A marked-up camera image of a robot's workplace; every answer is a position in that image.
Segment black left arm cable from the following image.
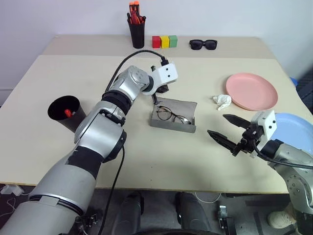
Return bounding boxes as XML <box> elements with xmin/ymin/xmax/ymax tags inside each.
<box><xmin>97</xmin><ymin>49</ymin><xmax>170</xmax><ymax>235</ymax></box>

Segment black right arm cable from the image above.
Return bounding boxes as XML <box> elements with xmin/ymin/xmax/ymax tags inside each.
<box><xmin>252</xmin><ymin>141</ymin><xmax>313</xmax><ymax>170</ymax></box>

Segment thin-framed clear eyeglasses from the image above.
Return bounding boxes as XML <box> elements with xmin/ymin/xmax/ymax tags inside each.
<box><xmin>156</xmin><ymin>105</ymin><xmax>193</xmax><ymax>124</ymax></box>

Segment pink plastic plate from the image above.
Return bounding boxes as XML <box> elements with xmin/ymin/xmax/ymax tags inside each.
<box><xmin>225</xmin><ymin>72</ymin><xmax>279</xmax><ymax>111</ymax></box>

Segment black pen holder with pens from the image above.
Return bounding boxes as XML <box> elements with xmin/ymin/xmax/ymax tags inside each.
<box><xmin>127</xmin><ymin>18</ymin><xmax>147</xmax><ymax>49</ymax></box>

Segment black plastic cup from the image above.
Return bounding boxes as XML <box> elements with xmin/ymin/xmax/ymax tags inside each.
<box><xmin>47</xmin><ymin>95</ymin><xmax>88</xmax><ymax>134</ymax></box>

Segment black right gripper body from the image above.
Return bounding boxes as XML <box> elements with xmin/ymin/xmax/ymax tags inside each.
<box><xmin>231</xmin><ymin>123</ymin><xmax>266</xmax><ymax>157</ymax></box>

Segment black mesh chair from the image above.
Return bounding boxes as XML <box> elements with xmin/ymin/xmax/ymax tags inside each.
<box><xmin>294</xmin><ymin>70</ymin><xmax>313</xmax><ymax>108</ymax></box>

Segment white power adapter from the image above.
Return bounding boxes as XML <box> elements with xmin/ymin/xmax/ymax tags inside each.
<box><xmin>0</xmin><ymin>185</ymin><xmax>24</xmax><ymax>196</ymax></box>

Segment black sunglasses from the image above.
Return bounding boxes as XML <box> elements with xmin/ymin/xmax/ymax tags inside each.
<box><xmin>189</xmin><ymin>39</ymin><xmax>218</xmax><ymax>51</ymax></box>

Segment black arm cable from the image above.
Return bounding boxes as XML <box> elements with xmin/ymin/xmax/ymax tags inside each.
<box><xmin>97</xmin><ymin>49</ymin><xmax>170</xmax><ymax>235</ymax></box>
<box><xmin>252</xmin><ymin>141</ymin><xmax>313</xmax><ymax>170</ymax></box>

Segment grey glasses case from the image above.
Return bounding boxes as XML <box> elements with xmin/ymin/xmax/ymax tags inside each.
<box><xmin>149</xmin><ymin>96</ymin><xmax>198</xmax><ymax>134</ymax></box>

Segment crumpled white tissue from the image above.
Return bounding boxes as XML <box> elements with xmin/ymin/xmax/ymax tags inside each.
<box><xmin>212</xmin><ymin>94</ymin><xmax>232</xmax><ymax>111</ymax></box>

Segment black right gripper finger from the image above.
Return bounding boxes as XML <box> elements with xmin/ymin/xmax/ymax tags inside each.
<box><xmin>207</xmin><ymin>129</ymin><xmax>239</xmax><ymax>151</ymax></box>
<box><xmin>223</xmin><ymin>114</ymin><xmax>252</xmax><ymax>129</ymax></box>

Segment blue plastic plate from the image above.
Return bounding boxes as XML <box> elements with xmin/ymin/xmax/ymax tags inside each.
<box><xmin>270</xmin><ymin>112</ymin><xmax>313</xmax><ymax>156</ymax></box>

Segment dark rounded shape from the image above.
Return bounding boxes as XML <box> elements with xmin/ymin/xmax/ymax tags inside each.
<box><xmin>114</xmin><ymin>191</ymin><xmax>144</xmax><ymax>235</ymax></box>
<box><xmin>176</xmin><ymin>191</ymin><xmax>211</xmax><ymax>232</ymax></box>

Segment black floor device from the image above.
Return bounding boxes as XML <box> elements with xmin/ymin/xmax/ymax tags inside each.
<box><xmin>217</xmin><ymin>205</ymin><xmax>237</xmax><ymax>235</ymax></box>

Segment white shoe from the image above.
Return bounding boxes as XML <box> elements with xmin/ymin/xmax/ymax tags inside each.
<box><xmin>268</xmin><ymin>211</ymin><xmax>298</xmax><ymax>230</ymax></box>

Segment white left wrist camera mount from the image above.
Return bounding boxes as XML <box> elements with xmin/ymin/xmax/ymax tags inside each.
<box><xmin>141</xmin><ymin>62</ymin><xmax>179</xmax><ymax>96</ymax></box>

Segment white floor cable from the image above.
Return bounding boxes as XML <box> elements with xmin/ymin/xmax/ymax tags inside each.
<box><xmin>194</xmin><ymin>192</ymin><xmax>222</xmax><ymax>203</ymax></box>

